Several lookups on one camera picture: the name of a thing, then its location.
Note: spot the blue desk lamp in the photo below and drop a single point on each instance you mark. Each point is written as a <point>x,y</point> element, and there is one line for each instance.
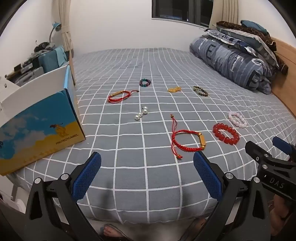
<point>56,27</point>

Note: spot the red cord bracelet gold tube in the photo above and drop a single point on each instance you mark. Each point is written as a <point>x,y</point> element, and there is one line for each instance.
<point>120,96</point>

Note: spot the teal storage box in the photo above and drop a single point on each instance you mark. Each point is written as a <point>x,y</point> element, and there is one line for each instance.
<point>53,59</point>

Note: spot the blue and yellow cardboard box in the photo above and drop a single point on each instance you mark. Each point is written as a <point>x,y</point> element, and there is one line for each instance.
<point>38,119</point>

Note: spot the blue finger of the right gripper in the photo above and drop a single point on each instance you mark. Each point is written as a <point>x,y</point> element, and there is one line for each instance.
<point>285,147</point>
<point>258,154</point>

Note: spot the dark window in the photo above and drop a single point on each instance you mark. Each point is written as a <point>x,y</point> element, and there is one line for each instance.
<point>197,12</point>

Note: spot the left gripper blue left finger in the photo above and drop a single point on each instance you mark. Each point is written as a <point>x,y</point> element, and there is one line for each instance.
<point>52,211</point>

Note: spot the person's foot in sandal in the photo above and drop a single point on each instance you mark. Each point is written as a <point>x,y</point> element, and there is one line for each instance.
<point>112,231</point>

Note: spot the grey checked bed sheet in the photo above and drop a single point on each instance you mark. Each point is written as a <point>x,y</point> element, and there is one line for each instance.
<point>140,180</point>

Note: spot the beige curtain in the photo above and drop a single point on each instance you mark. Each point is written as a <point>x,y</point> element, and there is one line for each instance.
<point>64,14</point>

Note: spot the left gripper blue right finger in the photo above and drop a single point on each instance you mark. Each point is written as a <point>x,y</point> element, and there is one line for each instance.
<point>241,212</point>

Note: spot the red cord bracelet gold bar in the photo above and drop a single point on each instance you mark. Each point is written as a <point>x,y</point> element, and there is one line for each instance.
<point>185,140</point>

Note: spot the person's right hand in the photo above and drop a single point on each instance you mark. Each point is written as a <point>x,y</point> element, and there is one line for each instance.
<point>282,219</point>

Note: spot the wooden headboard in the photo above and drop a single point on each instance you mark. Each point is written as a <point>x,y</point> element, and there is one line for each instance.
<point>283,86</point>

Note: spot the stacked patterned pillows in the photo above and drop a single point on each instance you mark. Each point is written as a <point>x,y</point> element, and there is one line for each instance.
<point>251,39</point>

